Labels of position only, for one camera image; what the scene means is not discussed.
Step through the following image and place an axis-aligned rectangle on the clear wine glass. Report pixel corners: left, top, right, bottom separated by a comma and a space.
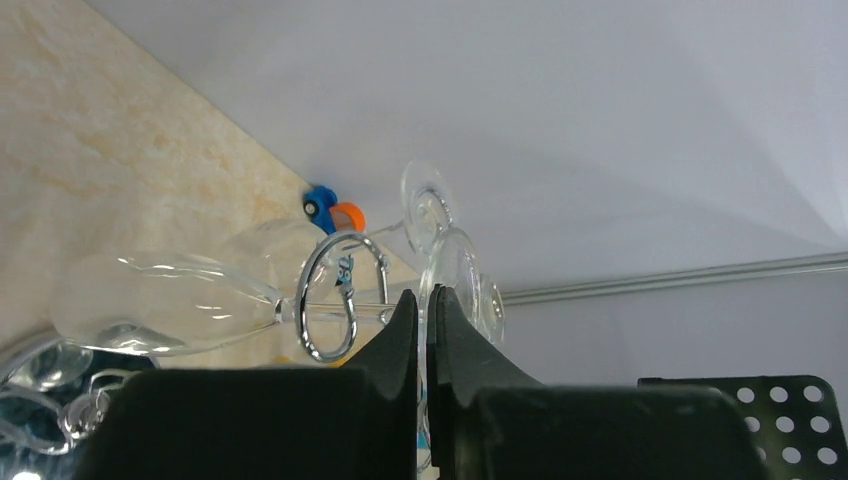
49, 229, 480, 363
213, 161, 460, 294

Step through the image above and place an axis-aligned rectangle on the blue orange toy car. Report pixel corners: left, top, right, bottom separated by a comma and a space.
302, 186, 366, 235

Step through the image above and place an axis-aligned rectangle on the clear textured glass right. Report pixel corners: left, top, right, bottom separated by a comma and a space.
480, 274, 505, 347

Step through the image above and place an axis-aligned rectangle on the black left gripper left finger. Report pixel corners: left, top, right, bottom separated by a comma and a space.
75, 291, 418, 479

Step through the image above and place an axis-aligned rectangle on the black perforated music stand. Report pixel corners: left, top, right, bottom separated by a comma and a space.
638, 375, 847, 479

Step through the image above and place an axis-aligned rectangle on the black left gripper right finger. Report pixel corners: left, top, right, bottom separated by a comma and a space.
427, 286, 768, 479

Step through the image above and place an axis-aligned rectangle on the chrome wine glass rack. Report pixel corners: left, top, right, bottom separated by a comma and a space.
0, 230, 392, 480

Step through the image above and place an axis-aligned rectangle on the aluminium frame rail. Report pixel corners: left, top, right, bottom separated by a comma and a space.
503, 252, 847, 306

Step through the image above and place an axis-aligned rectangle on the clear wine glass back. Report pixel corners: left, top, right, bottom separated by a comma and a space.
213, 161, 460, 294

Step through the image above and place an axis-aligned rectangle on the yellow plastic wine glass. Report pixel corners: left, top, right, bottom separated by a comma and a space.
271, 356, 347, 368

